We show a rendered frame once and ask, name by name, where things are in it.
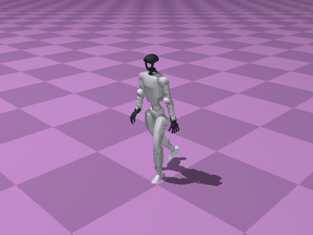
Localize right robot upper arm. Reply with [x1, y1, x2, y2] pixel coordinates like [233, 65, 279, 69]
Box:
[137, 71, 145, 96]

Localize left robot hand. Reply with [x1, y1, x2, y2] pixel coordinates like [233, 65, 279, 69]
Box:
[169, 117, 179, 133]

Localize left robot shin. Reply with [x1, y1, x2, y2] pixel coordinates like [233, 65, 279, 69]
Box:
[153, 147, 164, 176]

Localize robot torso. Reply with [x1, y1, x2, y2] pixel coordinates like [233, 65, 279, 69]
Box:
[142, 71, 165, 119]

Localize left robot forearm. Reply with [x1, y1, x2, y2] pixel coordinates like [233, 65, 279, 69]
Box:
[167, 97, 176, 121]

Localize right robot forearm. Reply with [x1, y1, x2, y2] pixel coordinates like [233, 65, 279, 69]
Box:
[136, 94, 144, 110]

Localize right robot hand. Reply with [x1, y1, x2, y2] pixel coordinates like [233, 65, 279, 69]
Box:
[130, 108, 141, 124]

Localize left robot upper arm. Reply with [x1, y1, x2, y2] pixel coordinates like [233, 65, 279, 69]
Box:
[157, 76, 171, 104]

